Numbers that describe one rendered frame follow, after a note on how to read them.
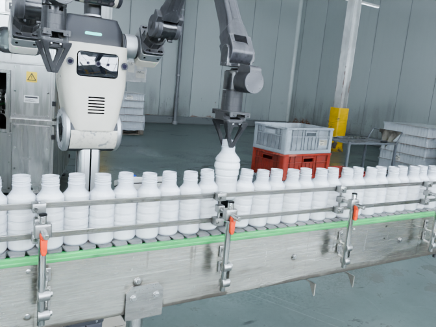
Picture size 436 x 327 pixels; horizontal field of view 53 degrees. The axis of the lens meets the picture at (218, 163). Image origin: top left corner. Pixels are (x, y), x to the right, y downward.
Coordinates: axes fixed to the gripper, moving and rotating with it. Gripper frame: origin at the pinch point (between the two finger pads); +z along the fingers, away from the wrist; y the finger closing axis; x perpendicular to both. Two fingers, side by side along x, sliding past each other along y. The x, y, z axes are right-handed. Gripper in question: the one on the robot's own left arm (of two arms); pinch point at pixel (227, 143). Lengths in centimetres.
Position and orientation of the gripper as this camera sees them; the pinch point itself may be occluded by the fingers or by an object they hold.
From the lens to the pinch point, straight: 120.4
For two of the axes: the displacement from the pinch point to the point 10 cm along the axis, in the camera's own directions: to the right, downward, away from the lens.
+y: -5.0, -2.0, 8.4
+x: -8.6, 0.1, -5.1
